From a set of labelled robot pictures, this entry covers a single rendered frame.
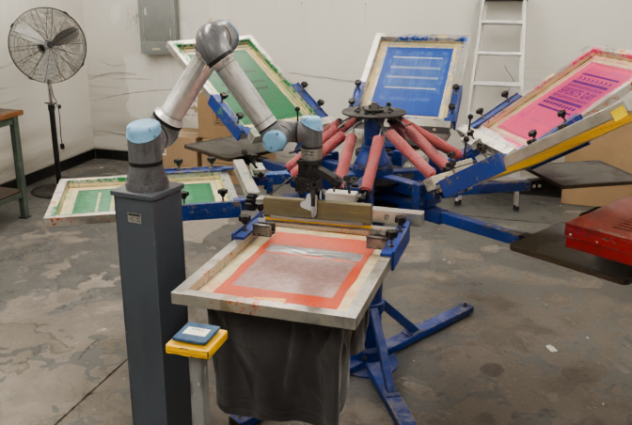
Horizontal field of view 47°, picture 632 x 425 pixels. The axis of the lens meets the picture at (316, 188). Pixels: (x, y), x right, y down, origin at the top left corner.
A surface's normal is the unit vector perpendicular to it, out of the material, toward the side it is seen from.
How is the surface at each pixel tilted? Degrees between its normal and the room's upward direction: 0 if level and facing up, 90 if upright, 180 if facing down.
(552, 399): 0
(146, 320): 90
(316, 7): 90
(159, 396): 90
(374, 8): 90
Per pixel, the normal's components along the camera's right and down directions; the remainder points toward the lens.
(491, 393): 0.00, -0.96
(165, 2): -0.30, 0.27
